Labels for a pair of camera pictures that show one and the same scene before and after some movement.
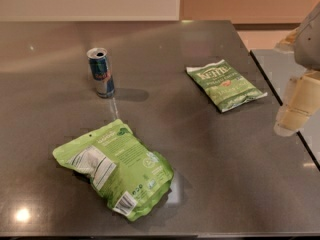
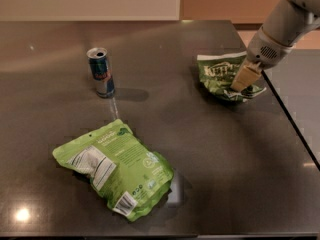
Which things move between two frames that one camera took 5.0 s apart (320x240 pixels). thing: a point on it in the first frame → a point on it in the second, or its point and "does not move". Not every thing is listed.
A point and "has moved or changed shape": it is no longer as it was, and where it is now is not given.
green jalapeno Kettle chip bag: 219,82 has moved or changed shape
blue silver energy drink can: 99,66 does not move
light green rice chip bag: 134,178 does not move
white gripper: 309,43 → 262,51
